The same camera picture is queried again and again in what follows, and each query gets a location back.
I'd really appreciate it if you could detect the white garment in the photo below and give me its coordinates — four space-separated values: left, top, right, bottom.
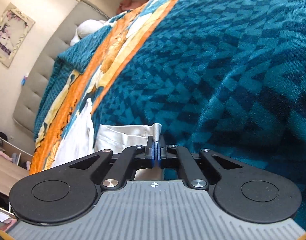
51 99 162 168

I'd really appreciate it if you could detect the teal orange floral blanket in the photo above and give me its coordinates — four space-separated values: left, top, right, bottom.
30 0 306 229

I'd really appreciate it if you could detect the grey tufted headboard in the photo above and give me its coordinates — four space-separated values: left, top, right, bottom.
13 0 109 138

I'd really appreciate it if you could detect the wooden open wardrobe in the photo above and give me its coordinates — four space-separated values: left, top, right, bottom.
0 135 33 231

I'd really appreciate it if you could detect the small blue item on headboard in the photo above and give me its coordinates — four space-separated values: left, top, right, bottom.
21 74 28 86

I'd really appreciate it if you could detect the white pillow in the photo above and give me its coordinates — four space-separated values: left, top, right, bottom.
70 19 105 46

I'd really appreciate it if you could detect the pink cloth bundle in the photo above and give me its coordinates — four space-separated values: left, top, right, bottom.
116 0 147 15

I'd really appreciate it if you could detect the framed floral wall picture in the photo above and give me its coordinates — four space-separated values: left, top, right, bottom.
0 3 35 68

